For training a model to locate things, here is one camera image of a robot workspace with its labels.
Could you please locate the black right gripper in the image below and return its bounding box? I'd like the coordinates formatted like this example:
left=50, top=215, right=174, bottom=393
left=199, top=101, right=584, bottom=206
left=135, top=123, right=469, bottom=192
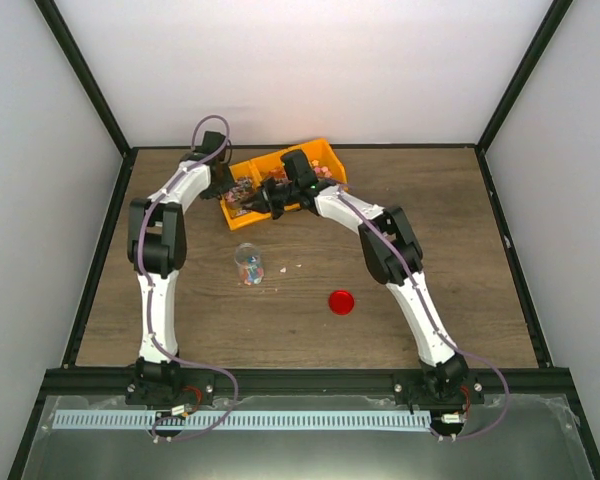
left=249, top=178, right=301, bottom=221

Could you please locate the clear plastic jar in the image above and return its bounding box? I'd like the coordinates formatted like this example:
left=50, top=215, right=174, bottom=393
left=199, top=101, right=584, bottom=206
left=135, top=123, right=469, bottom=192
left=234, top=243, right=264, bottom=286

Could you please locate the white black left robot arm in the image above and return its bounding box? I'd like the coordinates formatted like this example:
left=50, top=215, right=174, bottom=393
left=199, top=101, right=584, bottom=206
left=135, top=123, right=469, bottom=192
left=127, top=131, right=229, bottom=368

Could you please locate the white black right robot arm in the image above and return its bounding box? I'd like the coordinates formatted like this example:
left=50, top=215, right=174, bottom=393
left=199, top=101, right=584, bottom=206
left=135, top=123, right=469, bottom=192
left=238, top=149, right=468, bottom=403

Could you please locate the red jar lid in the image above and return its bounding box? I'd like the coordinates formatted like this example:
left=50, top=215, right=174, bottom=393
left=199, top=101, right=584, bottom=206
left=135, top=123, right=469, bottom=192
left=328, top=290, right=355, bottom=316

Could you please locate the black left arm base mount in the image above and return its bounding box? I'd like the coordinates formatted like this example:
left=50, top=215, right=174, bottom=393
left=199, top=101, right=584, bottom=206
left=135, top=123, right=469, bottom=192
left=125, top=359, right=215, bottom=408

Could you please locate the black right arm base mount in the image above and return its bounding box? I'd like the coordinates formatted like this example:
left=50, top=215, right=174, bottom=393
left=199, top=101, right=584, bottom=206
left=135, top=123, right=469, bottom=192
left=391, top=369, right=484, bottom=409

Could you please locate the light blue slotted cable duct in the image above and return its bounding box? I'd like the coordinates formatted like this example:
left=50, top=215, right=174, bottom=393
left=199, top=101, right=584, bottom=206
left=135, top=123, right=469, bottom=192
left=51, top=410, right=432, bottom=432

